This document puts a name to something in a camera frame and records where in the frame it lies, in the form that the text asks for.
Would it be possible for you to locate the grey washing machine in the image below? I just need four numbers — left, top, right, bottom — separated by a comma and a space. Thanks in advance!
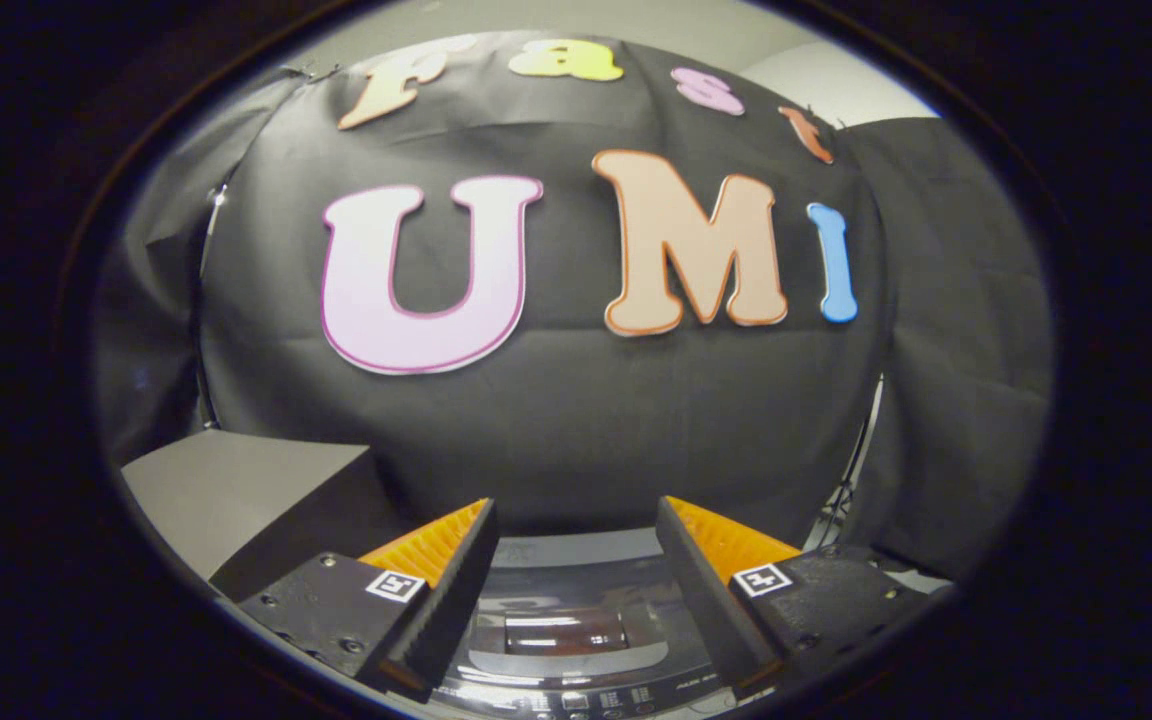
431, 528, 772, 720

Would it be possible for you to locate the black backdrop cloth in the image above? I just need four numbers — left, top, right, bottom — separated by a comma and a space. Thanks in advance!
96, 35, 1055, 581

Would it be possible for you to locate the white and black cabinet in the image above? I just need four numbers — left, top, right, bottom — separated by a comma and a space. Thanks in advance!
121, 430, 407, 601

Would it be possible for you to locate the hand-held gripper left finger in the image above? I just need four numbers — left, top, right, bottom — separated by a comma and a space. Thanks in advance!
236, 497, 500, 701

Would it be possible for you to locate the metal light stand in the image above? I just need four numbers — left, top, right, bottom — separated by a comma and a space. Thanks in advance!
806, 375, 885, 551

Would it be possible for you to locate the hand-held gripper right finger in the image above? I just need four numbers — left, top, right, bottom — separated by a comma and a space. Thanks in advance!
656, 495, 937, 696

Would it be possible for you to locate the dark washing machine lid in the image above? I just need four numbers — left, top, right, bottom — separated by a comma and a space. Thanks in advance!
466, 530, 727, 691

